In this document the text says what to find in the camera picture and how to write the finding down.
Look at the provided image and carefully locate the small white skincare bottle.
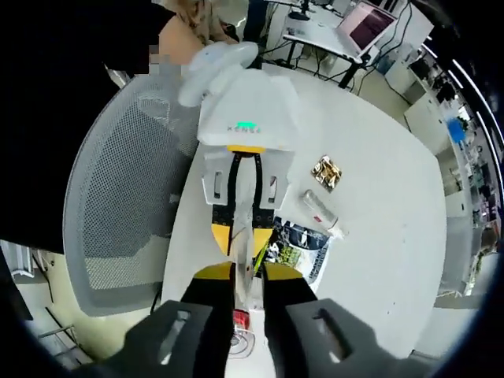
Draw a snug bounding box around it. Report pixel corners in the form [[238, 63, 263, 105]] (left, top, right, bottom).
[[301, 189, 350, 239]]

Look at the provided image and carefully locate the red skincare bottle clear cap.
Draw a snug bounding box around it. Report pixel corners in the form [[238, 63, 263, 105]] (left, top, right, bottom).
[[227, 308, 259, 360]]

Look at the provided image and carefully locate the white side desk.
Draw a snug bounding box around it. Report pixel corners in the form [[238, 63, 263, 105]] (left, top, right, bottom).
[[281, 3, 373, 90]]

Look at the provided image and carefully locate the white skincare tube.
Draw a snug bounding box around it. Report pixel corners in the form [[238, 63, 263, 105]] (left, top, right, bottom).
[[231, 192, 258, 312]]

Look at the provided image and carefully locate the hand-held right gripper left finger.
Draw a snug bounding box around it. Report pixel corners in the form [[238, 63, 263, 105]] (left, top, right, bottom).
[[117, 261, 234, 378]]

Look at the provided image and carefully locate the silver laptop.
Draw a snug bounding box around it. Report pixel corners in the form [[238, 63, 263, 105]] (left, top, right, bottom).
[[335, 1, 399, 57]]

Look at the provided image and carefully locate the green black skincare pack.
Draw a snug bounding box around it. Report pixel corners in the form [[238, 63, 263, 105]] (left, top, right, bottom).
[[264, 215, 332, 293]]

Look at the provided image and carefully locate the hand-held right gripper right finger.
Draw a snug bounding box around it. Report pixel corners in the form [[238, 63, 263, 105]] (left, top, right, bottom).
[[262, 262, 395, 378]]

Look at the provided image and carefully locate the gold skincare sachet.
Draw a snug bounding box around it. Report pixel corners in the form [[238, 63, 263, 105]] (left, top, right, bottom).
[[309, 153, 344, 193]]

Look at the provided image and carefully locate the white office counter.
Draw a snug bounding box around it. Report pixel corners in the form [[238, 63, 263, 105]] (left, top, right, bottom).
[[385, 39, 473, 221]]

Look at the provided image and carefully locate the grey mesh office chair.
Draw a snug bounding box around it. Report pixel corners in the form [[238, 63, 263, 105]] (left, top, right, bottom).
[[61, 73, 204, 318]]

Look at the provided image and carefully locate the blue storage box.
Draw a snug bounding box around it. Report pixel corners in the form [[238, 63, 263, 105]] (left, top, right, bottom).
[[447, 117, 469, 142]]

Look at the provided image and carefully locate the person's black shirt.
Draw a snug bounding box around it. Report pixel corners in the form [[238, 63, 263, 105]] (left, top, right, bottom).
[[0, 7, 162, 255]]

